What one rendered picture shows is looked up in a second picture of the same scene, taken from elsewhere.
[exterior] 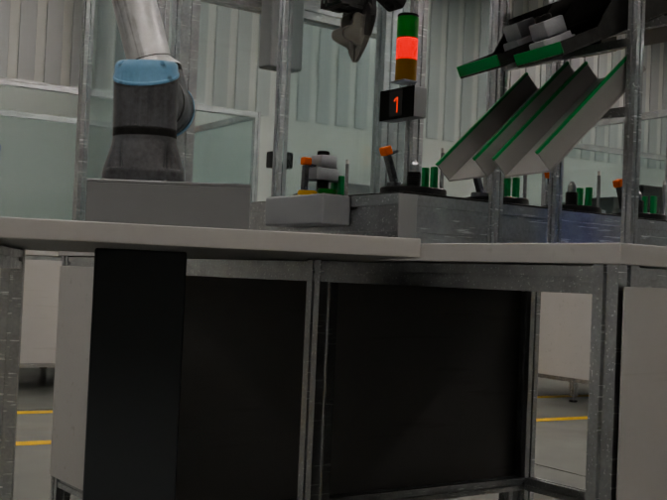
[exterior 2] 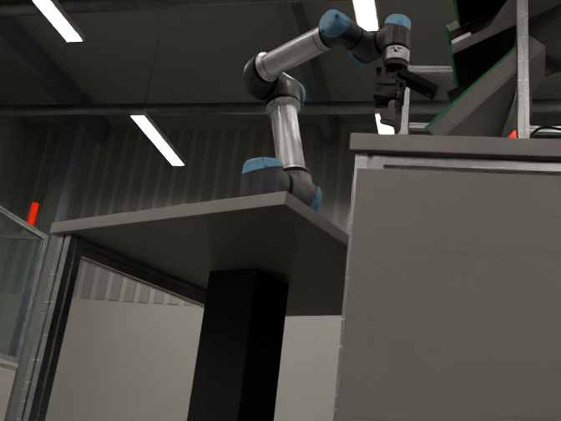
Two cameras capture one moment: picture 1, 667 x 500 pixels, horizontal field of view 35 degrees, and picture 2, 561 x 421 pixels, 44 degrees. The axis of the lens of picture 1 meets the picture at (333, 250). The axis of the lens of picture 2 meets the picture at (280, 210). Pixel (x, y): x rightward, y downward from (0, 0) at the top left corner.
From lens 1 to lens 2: 1.33 m
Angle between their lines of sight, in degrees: 49
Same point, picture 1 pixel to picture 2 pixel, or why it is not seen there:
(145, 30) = (283, 152)
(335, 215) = not seen: hidden behind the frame
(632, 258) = (366, 144)
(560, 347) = not seen: outside the picture
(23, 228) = (86, 223)
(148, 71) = (251, 164)
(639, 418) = (376, 282)
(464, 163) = not seen: hidden behind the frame
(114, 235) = (122, 220)
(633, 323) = (369, 198)
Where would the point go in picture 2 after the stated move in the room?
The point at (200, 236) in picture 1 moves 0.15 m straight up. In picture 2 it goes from (161, 213) to (172, 151)
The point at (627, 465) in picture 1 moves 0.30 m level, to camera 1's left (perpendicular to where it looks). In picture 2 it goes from (357, 325) to (221, 334)
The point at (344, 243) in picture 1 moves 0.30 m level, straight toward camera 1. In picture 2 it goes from (238, 202) to (112, 147)
